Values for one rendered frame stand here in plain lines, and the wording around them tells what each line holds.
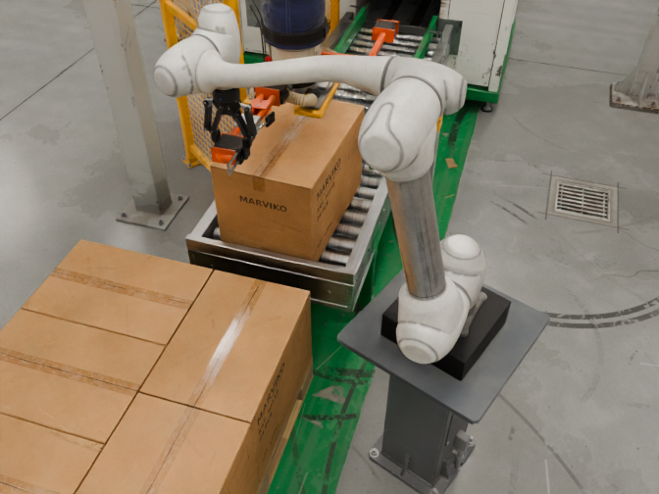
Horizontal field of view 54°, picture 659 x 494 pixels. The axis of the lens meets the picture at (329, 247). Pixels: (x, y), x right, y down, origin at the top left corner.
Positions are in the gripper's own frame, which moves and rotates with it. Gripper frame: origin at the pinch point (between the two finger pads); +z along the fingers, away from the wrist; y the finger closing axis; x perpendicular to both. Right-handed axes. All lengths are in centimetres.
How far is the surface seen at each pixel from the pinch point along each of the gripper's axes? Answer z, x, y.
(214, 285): 73, -9, 19
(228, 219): 56, -29, 20
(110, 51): 30, -95, 104
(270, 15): -18, -50, 6
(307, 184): 32.3, -29.4, -12.5
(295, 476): 127, 29, -25
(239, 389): 73, 32, -9
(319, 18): -16, -56, -9
